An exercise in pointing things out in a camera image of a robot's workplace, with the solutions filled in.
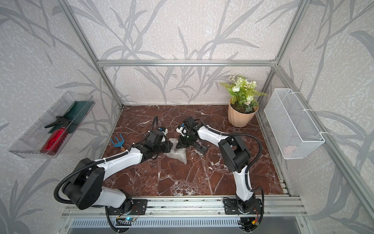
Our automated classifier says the black tape dispenser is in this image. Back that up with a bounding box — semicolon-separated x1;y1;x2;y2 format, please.
193;140;208;155

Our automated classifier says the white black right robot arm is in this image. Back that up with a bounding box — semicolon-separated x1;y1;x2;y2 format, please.
176;124;263;202

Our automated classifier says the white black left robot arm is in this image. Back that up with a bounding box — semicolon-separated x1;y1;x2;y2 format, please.
54;140;173;210

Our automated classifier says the blue hand rake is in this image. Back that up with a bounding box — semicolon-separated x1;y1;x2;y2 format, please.
111;134;126;152

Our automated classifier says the potted plant terracotta pot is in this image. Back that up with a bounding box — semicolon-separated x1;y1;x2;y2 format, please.
220;74;266;128

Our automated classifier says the green trowel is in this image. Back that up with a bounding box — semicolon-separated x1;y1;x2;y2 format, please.
45;101;94;134

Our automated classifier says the red spray bottle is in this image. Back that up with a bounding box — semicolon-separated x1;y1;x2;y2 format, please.
40;127;68;156

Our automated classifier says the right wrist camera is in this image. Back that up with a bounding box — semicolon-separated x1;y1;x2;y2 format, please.
176;117;203;136

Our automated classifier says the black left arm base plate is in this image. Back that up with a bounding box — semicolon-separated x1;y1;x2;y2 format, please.
108;199;148;216

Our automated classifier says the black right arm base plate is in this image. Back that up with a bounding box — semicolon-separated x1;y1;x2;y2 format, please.
223;197;263;215

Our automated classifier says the clear plastic wall tray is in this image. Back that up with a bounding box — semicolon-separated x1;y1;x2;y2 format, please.
9;92;95;159

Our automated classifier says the white wire mesh basket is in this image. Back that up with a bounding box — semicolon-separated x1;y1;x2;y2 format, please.
264;88;325;160

